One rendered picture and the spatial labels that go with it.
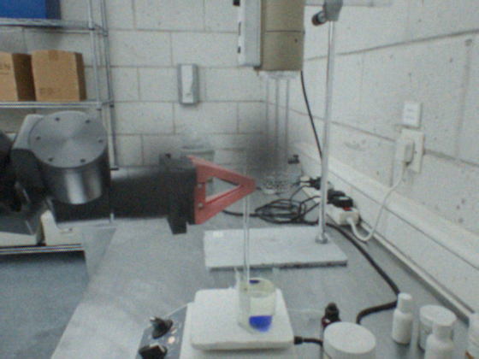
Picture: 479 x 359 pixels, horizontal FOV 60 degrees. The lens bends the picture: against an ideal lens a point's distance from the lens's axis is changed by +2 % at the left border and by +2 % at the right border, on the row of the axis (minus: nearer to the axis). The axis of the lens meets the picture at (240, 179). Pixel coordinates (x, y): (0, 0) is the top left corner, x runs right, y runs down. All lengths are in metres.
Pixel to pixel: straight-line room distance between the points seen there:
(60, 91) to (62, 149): 2.28
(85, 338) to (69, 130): 0.40
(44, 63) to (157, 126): 0.78
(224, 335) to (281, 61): 0.52
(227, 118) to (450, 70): 2.16
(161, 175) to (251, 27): 0.48
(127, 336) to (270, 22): 0.60
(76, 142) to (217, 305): 0.30
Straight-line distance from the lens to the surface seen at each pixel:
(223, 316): 0.54
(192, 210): 0.42
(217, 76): 2.88
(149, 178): 0.41
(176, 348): 0.53
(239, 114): 2.90
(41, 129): 0.36
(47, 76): 2.64
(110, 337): 0.69
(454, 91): 0.86
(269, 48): 0.82
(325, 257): 0.89
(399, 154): 0.97
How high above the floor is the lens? 1.12
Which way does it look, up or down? 14 degrees down
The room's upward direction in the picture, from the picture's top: straight up
